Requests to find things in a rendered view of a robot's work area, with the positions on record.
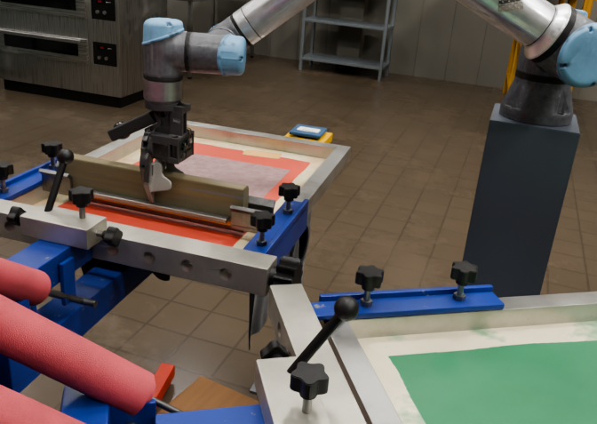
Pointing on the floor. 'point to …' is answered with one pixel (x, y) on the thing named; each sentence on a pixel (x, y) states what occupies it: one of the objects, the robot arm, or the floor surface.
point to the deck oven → (77, 35)
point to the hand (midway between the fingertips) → (155, 193)
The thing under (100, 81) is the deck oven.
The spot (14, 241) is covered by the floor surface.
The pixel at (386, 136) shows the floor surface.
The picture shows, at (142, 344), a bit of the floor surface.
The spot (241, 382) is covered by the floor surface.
